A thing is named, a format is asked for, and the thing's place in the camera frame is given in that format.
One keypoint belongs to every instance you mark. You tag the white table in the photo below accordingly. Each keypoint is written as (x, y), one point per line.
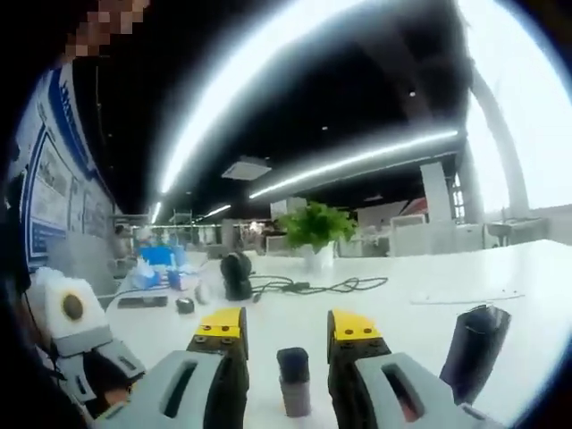
(402, 286)

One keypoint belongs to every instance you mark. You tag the black cosmetic bottle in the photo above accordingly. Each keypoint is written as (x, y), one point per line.
(473, 353)

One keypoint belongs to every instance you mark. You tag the small blue box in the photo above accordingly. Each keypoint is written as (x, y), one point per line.
(174, 278)

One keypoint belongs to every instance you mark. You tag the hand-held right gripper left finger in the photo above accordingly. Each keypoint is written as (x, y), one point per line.
(201, 380)

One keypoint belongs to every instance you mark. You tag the small black object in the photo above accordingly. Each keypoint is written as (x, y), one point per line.
(185, 305)

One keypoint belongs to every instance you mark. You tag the white square pillar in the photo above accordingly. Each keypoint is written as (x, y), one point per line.
(433, 187)

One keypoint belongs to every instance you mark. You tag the blue storage box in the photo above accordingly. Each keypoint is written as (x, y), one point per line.
(161, 257)

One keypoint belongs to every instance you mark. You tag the window with white blinds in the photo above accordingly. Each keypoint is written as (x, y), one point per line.
(547, 147)

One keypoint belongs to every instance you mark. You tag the blue white packet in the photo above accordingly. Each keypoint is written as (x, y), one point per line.
(145, 277)

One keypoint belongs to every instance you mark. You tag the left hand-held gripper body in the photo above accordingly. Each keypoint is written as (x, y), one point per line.
(85, 330)

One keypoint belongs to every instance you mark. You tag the long ceiling light strip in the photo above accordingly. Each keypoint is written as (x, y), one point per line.
(357, 162)
(223, 85)

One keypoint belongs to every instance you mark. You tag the metal sink with faucet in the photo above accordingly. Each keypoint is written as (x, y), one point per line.
(514, 232)

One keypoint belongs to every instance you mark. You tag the flat black device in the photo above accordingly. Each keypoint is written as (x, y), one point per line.
(143, 302)

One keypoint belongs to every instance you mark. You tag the ceiling air vent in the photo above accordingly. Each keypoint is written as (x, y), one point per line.
(246, 169)

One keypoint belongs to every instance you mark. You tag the potted green plant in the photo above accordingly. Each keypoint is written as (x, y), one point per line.
(319, 223)

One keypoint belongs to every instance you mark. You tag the black round desk device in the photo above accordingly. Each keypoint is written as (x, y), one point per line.
(237, 272)

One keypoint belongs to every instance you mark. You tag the short ceiling light strip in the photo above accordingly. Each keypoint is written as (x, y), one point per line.
(156, 213)
(217, 211)

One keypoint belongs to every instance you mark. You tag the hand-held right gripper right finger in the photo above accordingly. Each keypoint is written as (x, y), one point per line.
(371, 380)

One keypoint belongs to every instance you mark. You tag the metal shelf rack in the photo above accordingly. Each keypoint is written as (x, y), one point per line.
(174, 228)

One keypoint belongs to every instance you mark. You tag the frosted black-capped cosmetic bottle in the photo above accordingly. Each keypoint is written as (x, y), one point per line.
(295, 393)

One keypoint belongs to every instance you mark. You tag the blue white wall board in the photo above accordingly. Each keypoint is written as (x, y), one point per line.
(53, 179)

